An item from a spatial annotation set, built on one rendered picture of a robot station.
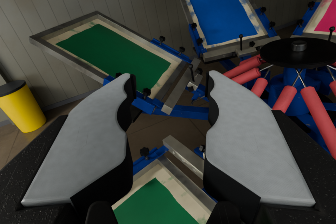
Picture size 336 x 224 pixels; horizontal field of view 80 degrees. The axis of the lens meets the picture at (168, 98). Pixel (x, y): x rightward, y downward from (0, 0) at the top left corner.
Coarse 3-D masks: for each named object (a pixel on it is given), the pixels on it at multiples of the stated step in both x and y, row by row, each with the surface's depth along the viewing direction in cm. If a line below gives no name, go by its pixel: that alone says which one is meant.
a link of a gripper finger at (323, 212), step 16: (272, 112) 8; (288, 128) 7; (288, 144) 6; (304, 144) 6; (304, 160) 6; (320, 160) 6; (304, 176) 5; (320, 176) 5; (320, 192) 5; (272, 208) 5; (288, 208) 5; (304, 208) 5; (320, 208) 5
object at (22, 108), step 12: (12, 84) 299; (24, 84) 295; (0, 96) 275; (12, 96) 281; (24, 96) 294; (12, 108) 288; (24, 108) 297; (36, 108) 314; (12, 120) 303; (24, 120) 303; (36, 120) 314; (24, 132) 316
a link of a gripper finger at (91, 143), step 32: (96, 96) 10; (128, 96) 11; (64, 128) 8; (96, 128) 8; (64, 160) 6; (96, 160) 6; (128, 160) 7; (32, 192) 5; (64, 192) 5; (96, 192) 6; (128, 192) 7
